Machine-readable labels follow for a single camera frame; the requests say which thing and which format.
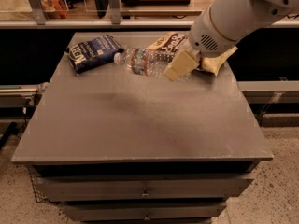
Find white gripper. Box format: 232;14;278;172
164;7;240;81

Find clear plastic water bottle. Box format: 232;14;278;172
113;47;191;81

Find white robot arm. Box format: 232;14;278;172
164;0;299;81

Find brown and cream snack bag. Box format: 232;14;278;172
148;32;237;76

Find blue chip bag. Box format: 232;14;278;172
66;35;124;75

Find orange bag behind glass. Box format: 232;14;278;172
40;0;68;19

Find grey drawer cabinet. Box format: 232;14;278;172
10;30;275;224

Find lower grey drawer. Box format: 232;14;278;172
63;202;226;222

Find grey drawer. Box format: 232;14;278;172
63;202;226;222
37;174;253;202

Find upper grey drawer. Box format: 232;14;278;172
37;174;253;202

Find metal shelf rail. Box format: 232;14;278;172
0;16;299;30

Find wire mesh basket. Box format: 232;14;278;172
27;167;49;203

